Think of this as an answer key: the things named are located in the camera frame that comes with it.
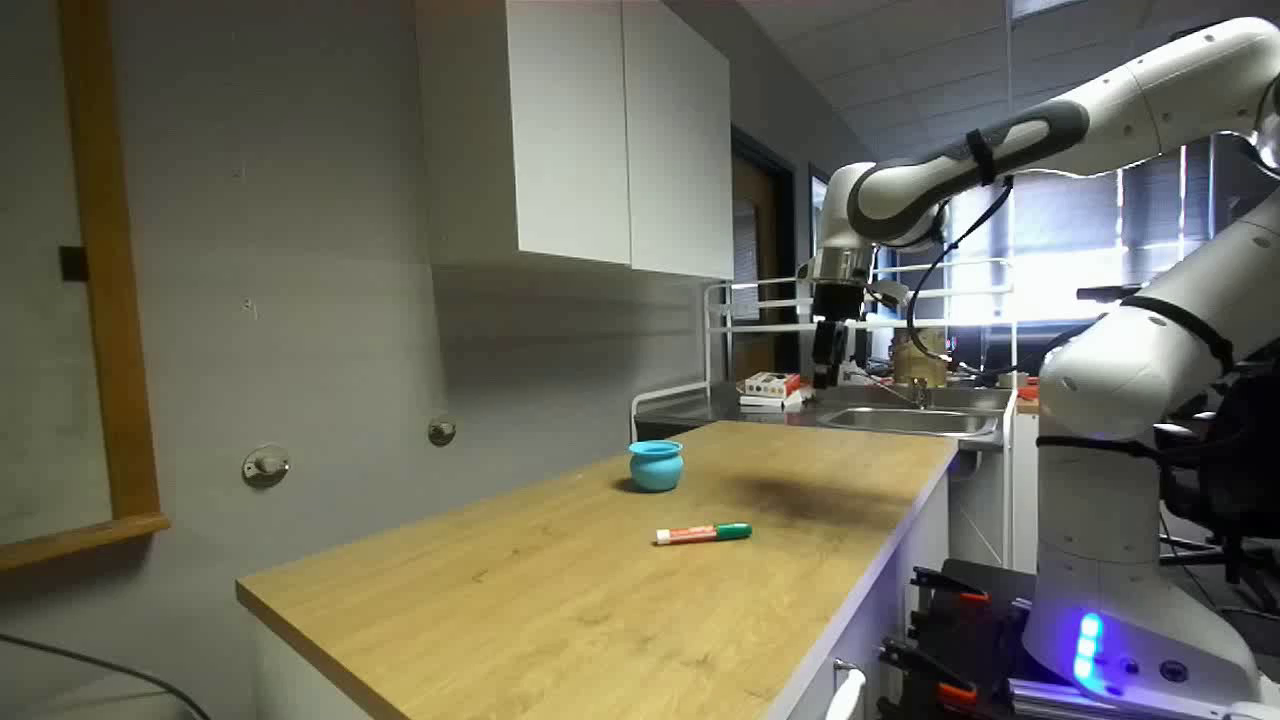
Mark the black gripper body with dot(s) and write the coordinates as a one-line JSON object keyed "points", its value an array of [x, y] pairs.
{"points": [[837, 299]]}

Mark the orange pen with green cap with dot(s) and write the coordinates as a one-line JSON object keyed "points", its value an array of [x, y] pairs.
{"points": [[700, 534]]}

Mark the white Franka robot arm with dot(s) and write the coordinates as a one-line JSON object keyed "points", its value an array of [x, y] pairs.
{"points": [[1135, 112]]}

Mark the small blue bowl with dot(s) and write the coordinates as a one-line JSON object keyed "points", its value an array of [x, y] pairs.
{"points": [[655, 464]]}

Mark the red and white box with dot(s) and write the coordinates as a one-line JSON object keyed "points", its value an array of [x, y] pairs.
{"points": [[774, 391]]}

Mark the dark wooden door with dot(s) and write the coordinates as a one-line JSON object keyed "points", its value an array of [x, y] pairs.
{"points": [[761, 224]]}

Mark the black office chair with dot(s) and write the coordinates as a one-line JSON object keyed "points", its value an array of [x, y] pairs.
{"points": [[1244, 452]]}

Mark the white tube rail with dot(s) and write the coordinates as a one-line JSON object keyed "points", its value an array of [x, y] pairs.
{"points": [[666, 391]]}

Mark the white wall cabinet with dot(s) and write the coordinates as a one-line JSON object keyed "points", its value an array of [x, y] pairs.
{"points": [[572, 134]]}

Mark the round metal wall knob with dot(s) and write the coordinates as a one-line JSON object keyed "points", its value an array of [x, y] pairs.
{"points": [[264, 469], [440, 432]]}

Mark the whiteboard with wooden frame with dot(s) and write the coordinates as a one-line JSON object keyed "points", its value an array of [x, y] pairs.
{"points": [[115, 335]]}

